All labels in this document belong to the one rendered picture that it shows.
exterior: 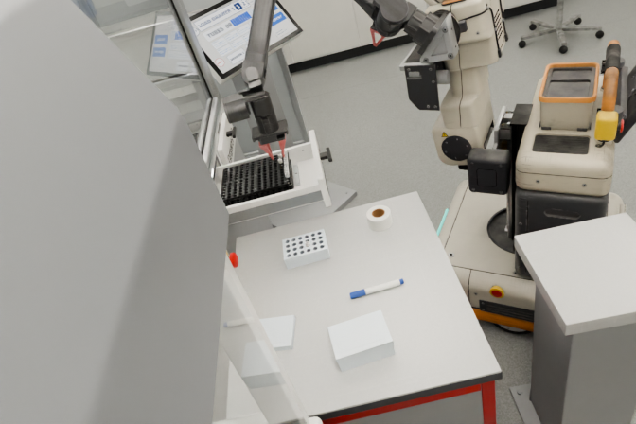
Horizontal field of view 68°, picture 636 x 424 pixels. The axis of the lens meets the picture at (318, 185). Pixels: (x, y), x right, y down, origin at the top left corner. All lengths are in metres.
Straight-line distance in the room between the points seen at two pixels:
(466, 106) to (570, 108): 0.30
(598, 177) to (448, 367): 0.71
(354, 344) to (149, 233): 0.78
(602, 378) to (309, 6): 3.56
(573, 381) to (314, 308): 0.68
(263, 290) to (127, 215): 1.00
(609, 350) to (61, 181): 1.26
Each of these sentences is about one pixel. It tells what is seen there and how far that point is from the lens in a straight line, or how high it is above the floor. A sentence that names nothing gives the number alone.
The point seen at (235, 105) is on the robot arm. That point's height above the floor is 1.18.
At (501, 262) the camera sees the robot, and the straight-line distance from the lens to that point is 1.91.
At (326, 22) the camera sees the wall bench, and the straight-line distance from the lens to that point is 4.35.
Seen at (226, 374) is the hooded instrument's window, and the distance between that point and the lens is 0.49.
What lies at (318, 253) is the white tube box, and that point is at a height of 0.79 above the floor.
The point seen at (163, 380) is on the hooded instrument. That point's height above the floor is 1.45.
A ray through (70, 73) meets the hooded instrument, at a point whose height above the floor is 1.59.
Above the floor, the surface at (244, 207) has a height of 0.88.
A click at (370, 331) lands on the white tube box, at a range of 1.08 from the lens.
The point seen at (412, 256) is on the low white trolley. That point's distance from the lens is 1.28.
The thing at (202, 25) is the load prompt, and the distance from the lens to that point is 2.24.
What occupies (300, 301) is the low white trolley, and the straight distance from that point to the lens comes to 1.25.
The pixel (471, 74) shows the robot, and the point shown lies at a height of 0.98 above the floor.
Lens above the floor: 1.68
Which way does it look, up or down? 35 degrees down
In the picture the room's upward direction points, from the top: 17 degrees counter-clockwise
